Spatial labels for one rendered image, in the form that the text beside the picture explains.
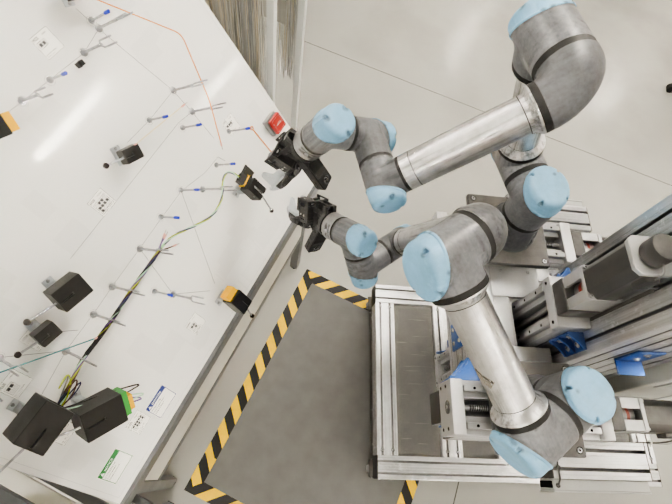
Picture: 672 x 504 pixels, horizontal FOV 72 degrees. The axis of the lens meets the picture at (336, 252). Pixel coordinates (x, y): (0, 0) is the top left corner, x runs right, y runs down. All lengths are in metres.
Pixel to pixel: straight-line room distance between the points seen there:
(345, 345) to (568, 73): 1.76
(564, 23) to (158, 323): 1.13
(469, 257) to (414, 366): 1.39
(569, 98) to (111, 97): 0.98
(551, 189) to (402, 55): 2.46
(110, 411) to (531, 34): 1.13
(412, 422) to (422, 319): 0.47
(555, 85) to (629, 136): 3.00
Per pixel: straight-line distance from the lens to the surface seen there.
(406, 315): 2.26
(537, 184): 1.25
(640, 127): 4.02
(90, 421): 1.15
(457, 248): 0.85
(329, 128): 0.93
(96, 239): 1.23
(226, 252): 1.43
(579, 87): 0.93
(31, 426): 1.11
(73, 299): 1.11
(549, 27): 0.98
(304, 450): 2.28
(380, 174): 0.94
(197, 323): 1.40
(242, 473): 2.28
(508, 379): 0.96
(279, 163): 1.12
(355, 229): 1.14
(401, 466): 2.12
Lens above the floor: 2.28
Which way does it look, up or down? 64 degrees down
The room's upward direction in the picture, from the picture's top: 17 degrees clockwise
